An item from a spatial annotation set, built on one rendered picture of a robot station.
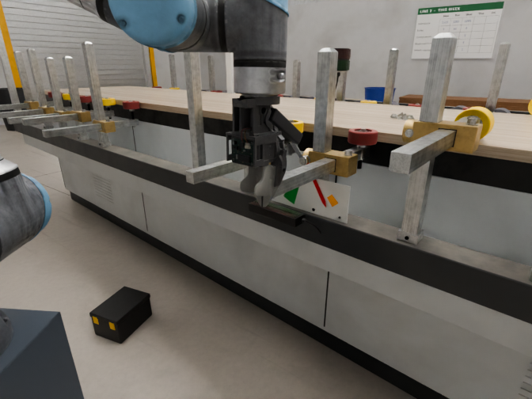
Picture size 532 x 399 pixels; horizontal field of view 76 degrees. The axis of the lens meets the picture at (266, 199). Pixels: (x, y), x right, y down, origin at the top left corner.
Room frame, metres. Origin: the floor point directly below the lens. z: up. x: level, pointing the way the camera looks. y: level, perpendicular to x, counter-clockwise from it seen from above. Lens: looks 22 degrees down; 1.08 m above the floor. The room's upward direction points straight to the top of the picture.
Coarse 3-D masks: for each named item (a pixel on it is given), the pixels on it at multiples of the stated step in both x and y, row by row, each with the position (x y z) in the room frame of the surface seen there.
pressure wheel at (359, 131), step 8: (352, 128) 0.98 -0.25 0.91; (360, 128) 0.98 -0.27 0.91; (368, 128) 0.98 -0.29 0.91; (352, 136) 0.93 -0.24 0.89; (360, 136) 0.91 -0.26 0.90; (368, 136) 0.91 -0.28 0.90; (376, 136) 0.92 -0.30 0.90; (360, 144) 0.91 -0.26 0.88; (368, 144) 0.91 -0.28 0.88; (360, 168) 0.94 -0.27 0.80
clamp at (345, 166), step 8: (304, 152) 0.88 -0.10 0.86; (312, 152) 0.85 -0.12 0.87; (320, 152) 0.84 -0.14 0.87; (328, 152) 0.84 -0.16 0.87; (336, 152) 0.84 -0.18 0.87; (312, 160) 0.85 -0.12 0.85; (336, 160) 0.81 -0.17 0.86; (344, 160) 0.79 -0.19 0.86; (352, 160) 0.80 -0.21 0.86; (336, 168) 0.80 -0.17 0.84; (344, 168) 0.79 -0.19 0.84; (352, 168) 0.80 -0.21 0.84; (344, 176) 0.79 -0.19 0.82
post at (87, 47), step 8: (88, 48) 1.66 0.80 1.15; (88, 56) 1.65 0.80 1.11; (88, 64) 1.65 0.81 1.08; (88, 72) 1.66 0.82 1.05; (96, 72) 1.67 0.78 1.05; (88, 80) 1.67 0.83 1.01; (96, 80) 1.67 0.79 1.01; (96, 88) 1.66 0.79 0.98; (96, 96) 1.66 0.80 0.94; (96, 104) 1.65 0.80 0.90; (96, 112) 1.66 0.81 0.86; (104, 136) 1.66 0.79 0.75
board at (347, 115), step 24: (120, 96) 2.15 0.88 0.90; (144, 96) 2.15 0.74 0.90; (168, 96) 2.15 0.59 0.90; (216, 96) 2.15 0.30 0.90; (312, 120) 1.17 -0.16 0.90; (336, 120) 1.17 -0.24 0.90; (360, 120) 1.17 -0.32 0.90; (384, 120) 1.17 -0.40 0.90; (504, 120) 1.17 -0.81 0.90; (528, 120) 1.17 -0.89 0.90; (480, 144) 0.80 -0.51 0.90; (504, 144) 0.80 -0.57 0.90; (528, 144) 0.80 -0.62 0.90
